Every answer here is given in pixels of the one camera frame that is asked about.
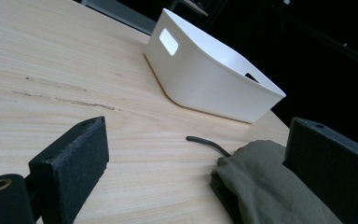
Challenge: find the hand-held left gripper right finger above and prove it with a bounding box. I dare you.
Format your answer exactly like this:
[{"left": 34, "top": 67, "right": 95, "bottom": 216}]
[{"left": 282, "top": 117, "right": 358, "bottom": 224}]

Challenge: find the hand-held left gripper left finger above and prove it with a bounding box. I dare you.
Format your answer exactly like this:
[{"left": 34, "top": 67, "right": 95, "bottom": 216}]
[{"left": 28, "top": 116, "right": 110, "bottom": 224}]

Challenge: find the dark drawstring cord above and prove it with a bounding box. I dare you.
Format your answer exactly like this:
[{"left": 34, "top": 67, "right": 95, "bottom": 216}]
[{"left": 186, "top": 135, "right": 233, "bottom": 158}]

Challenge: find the white plastic storage box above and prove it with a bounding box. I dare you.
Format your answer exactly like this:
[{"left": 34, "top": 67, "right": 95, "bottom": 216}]
[{"left": 144, "top": 7, "right": 287, "bottom": 124}]

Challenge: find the olive green cloth garment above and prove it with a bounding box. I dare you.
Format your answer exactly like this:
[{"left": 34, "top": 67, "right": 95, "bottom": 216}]
[{"left": 210, "top": 139, "right": 344, "bottom": 224}]

